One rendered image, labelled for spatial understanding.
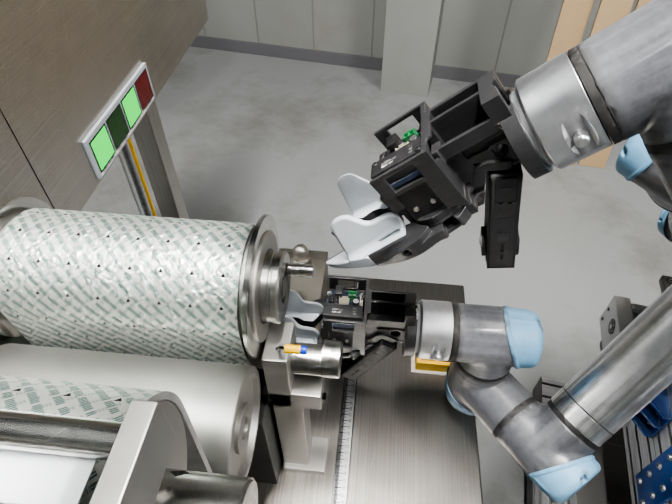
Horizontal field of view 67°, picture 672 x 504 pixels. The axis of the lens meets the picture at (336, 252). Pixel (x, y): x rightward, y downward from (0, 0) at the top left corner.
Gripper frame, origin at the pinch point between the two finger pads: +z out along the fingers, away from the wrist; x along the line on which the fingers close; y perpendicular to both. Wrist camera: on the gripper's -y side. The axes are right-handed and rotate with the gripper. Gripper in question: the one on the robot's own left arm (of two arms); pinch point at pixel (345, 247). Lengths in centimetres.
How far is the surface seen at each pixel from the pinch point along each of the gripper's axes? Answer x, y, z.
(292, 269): 0.7, 1.0, 6.2
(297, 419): 7.5, -14.7, 18.8
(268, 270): 3.2, 4.1, 5.9
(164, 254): 4.3, 11.9, 11.5
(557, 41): -215, -108, -17
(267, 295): 5.2, 2.9, 6.7
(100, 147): -27.1, 18.3, 37.6
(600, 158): -196, -170, -10
